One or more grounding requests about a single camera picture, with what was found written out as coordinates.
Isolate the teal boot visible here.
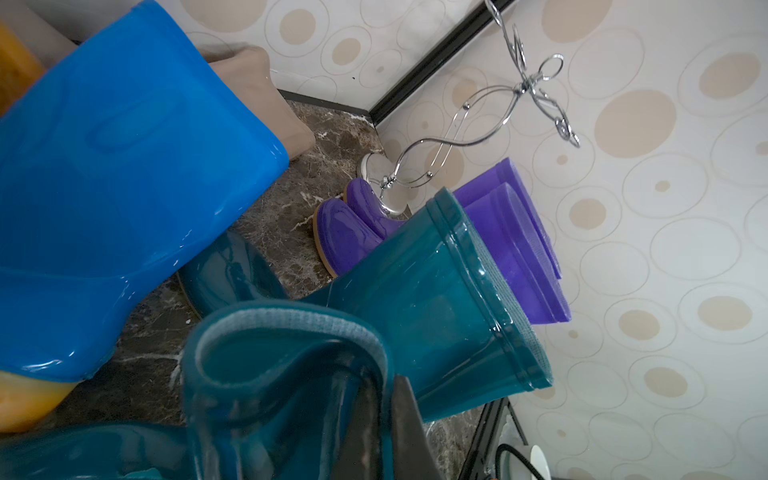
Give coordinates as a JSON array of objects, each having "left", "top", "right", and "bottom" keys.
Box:
[
  {"left": 177, "top": 187, "right": 554, "bottom": 423},
  {"left": 1, "top": 301, "right": 394, "bottom": 479}
]

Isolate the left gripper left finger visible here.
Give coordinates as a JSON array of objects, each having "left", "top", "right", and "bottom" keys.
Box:
[{"left": 330, "top": 376, "right": 384, "bottom": 479}]

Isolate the beige boot back right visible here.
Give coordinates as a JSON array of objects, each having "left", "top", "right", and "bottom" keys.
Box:
[{"left": 209, "top": 46, "right": 316, "bottom": 160}]

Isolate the blue boot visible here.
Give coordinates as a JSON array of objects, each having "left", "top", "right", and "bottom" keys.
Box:
[{"left": 0, "top": 0, "right": 290, "bottom": 433}]

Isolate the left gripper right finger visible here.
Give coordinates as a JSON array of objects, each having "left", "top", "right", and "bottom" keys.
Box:
[{"left": 391, "top": 375, "right": 443, "bottom": 480}]

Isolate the purple boot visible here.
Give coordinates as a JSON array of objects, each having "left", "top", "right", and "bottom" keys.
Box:
[
  {"left": 343, "top": 158, "right": 562, "bottom": 279},
  {"left": 313, "top": 183, "right": 572, "bottom": 325}
]

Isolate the beige boot back left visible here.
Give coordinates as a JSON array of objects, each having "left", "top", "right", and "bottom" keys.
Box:
[{"left": 1, "top": 1, "right": 76, "bottom": 115}]

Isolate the black base frame front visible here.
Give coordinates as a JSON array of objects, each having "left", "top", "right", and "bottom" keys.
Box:
[{"left": 457, "top": 398, "right": 528, "bottom": 480}]

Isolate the chrome wire stand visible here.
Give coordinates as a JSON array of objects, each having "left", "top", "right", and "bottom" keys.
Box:
[{"left": 358, "top": 0, "right": 582, "bottom": 218}]

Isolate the beige boot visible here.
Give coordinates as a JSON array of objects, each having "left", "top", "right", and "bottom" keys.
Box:
[
  {"left": 1, "top": 1, "right": 76, "bottom": 115},
  {"left": 209, "top": 46, "right": 316, "bottom": 160}
]

